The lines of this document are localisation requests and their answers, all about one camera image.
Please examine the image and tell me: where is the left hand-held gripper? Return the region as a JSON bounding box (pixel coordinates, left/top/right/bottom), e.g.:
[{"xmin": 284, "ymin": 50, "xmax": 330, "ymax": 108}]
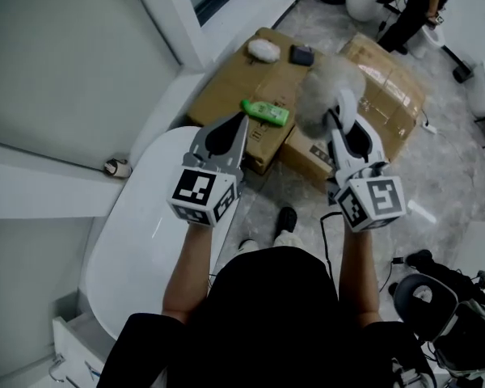
[{"xmin": 167, "ymin": 112, "xmax": 251, "ymax": 229}]

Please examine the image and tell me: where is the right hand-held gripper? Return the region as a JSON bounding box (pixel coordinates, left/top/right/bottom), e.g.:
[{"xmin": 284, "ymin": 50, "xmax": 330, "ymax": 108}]
[{"xmin": 326, "ymin": 110, "xmax": 408, "ymax": 234}]

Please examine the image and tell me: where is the grey fluffy duster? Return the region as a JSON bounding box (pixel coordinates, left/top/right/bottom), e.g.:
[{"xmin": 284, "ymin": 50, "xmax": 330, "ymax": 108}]
[{"xmin": 296, "ymin": 53, "xmax": 368, "ymax": 140}]

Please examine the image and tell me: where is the white oval bathtub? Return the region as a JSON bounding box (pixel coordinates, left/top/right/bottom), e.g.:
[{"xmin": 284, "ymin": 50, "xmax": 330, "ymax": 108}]
[{"xmin": 83, "ymin": 125, "xmax": 244, "ymax": 342}]

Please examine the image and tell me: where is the person's left forearm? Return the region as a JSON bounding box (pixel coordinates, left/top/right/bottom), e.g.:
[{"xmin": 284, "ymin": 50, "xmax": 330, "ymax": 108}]
[{"xmin": 161, "ymin": 221, "xmax": 221, "ymax": 325}]

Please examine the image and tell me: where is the person's right forearm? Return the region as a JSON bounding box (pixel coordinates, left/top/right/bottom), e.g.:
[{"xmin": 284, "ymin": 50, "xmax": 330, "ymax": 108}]
[{"xmin": 338, "ymin": 226, "xmax": 383, "ymax": 327}]

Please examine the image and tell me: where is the white fluffy pad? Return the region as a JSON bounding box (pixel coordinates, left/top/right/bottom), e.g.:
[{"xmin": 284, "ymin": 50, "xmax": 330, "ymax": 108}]
[{"xmin": 247, "ymin": 37, "xmax": 281, "ymax": 62}]

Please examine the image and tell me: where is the small labelled cardboard box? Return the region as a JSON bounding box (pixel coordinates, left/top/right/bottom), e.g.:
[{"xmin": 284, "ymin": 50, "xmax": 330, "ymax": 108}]
[{"xmin": 278, "ymin": 124, "xmax": 337, "ymax": 184}]

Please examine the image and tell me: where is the green plastic bottle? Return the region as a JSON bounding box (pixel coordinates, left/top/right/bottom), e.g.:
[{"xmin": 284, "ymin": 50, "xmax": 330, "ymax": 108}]
[{"xmin": 240, "ymin": 99, "xmax": 291, "ymax": 129}]

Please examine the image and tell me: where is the tall taped cardboard box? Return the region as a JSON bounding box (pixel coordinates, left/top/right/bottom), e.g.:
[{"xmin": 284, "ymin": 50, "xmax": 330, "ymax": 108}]
[{"xmin": 336, "ymin": 32, "xmax": 428, "ymax": 164}]

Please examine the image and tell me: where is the wide flat cardboard box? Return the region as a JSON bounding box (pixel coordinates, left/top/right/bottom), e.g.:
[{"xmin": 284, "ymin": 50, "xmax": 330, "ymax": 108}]
[{"xmin": 185, "ymin": 26, "xmax": 321, "ymax": 176}]

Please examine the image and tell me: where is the person's right black shoe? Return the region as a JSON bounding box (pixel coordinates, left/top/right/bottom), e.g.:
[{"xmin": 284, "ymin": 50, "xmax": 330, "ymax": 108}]
[{"xmin": 277, "ymin": 205, "xmax": 299, "ymax": 234}]

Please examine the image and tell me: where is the dark rectangular pouch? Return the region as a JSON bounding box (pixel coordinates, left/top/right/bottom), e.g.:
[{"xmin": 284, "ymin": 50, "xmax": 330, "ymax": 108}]
[{"xmin": 289, "ymin": 44, "xmax": 317, "ymax": 66}]

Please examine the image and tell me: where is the person's right leg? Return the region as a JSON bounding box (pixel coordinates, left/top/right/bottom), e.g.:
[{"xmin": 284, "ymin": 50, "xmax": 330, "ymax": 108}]
[{"xmin": 272, "ymin": 230, "xmax": 301, "ymax": 251}]

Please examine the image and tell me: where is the small black bin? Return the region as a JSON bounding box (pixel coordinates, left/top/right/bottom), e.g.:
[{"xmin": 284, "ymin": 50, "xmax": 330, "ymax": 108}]
[{"xmin": 452, "ymin": 60, "xmax": 477, "ymax": 84}]

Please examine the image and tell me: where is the person's black shirt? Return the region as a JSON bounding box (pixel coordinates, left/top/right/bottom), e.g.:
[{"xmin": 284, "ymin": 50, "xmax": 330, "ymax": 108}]
[{"xmin": 96, "ymin": 245, "xmax": 440, "ymax": 388}]

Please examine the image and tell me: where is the black white device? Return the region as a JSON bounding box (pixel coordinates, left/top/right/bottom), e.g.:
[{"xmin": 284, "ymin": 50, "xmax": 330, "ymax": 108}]
[{"xmin": 390, "ymin": 356, "xmax": 438, "ymax": 388}]

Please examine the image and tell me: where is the white vanity cabinet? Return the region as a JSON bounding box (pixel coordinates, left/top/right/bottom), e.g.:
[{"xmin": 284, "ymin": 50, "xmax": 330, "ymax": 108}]
[{"xmin": 51, "ymin": 312, "xmax": 119, "ymax": 388}]

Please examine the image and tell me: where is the metal faucet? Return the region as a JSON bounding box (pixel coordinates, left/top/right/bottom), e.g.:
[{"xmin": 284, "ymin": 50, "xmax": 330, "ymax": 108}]
[{"xmin": 47, "ymin": 352, "xmax": 73, "ymax": 384}]

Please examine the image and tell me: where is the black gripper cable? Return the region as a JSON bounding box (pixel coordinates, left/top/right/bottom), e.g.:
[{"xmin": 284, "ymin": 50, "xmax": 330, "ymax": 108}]
[{"xmin": 319, "ymin": 211, "xmax": 341, "ymax": 295}]

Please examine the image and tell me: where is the thin black floor cable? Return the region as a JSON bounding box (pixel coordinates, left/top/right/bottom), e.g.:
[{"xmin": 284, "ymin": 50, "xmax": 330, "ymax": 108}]
[{"xmin": 377, "ymin": 255, "xmax": 406, "ymax": 295}]

